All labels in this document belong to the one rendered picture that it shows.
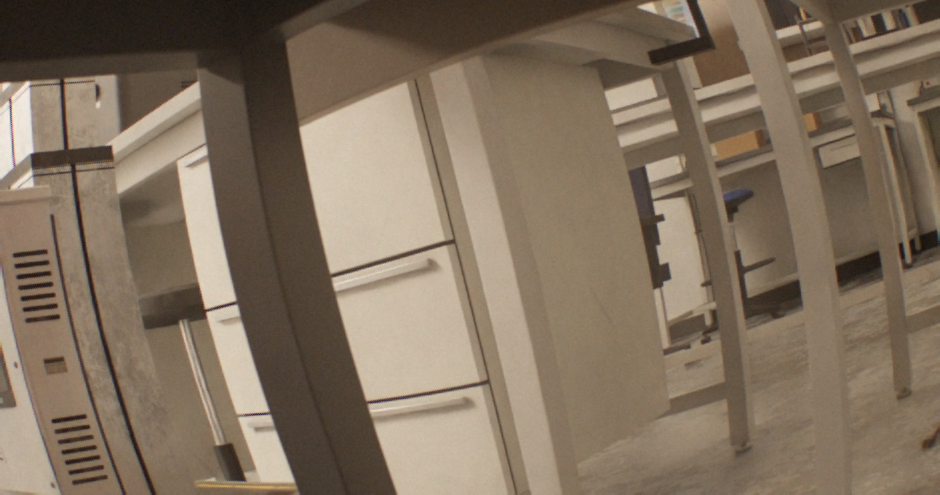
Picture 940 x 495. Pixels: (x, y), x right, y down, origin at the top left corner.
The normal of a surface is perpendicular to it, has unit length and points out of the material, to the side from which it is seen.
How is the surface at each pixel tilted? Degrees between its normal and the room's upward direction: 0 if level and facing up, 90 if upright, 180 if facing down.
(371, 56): 90
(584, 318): 90
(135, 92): 90
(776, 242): 90
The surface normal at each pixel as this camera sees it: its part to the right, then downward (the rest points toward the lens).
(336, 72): -0.58, 0.07
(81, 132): 0.79, -0.24
